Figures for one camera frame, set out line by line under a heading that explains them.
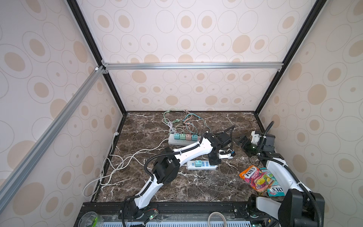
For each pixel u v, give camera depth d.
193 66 0.95
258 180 0.81
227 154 0.73
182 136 0.97
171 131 1.05
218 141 0.63
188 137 0.95
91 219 0.68
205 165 0.87
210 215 0.71
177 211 0.75
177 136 0.97
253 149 0.72
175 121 1.14
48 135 0.54
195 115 1.17
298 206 0.40
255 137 0.78
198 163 0.84
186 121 1.15
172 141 0.99
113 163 0.91
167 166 0.51
